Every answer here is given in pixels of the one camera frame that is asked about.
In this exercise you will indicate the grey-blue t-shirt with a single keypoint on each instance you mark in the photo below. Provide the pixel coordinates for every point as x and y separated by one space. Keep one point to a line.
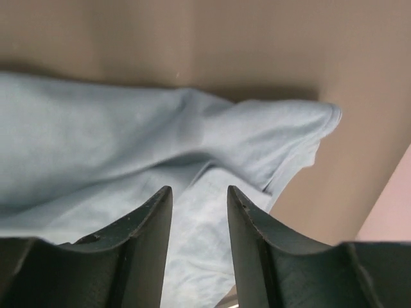
76 157

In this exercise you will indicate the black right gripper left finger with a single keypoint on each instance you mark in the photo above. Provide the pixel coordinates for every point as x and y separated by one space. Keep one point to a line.
121 265

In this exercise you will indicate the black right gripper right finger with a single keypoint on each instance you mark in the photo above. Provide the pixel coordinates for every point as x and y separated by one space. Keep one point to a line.
275 266

